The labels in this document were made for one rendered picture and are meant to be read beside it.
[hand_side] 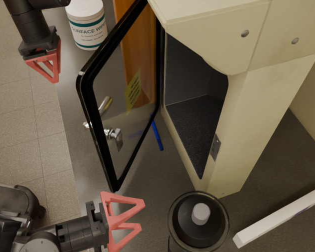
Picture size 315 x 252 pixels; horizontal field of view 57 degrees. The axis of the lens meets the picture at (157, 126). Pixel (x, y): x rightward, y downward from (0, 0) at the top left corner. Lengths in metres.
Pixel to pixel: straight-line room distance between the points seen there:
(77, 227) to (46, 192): 1.39
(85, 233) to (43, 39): 0.38
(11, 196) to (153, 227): 1.08
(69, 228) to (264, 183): 0.53
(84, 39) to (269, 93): 0.81
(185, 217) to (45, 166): 1.58
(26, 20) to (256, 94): 0.44
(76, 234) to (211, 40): 0.39
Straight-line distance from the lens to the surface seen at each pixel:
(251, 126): 0.52
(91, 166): 0.85
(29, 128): 2.23
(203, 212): 0.50
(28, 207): 1.65
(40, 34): 0.65
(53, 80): 0.69
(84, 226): 0.55
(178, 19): 0.29
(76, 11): 1.11
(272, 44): 0.38
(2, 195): 1.74
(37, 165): 2.04
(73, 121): 0.95
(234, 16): 0.32
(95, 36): 1.13
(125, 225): 0.63
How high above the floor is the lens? 1.67
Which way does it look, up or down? 55 degrees down
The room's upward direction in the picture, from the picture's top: straight up
